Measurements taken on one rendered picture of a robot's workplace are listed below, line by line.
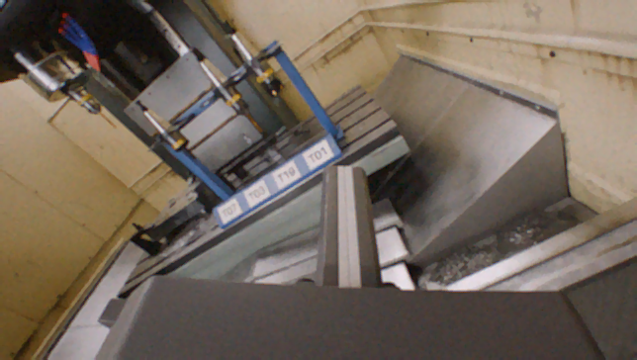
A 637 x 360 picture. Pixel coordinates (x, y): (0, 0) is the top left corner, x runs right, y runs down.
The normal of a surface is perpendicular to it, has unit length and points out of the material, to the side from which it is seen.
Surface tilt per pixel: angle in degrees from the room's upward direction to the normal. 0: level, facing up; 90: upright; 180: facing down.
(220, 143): 91
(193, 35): 90
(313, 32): 90
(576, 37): 29
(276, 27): 90
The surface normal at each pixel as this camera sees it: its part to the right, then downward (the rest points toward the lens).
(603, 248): -0.55, -0.69
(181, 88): 0.07, 0.55
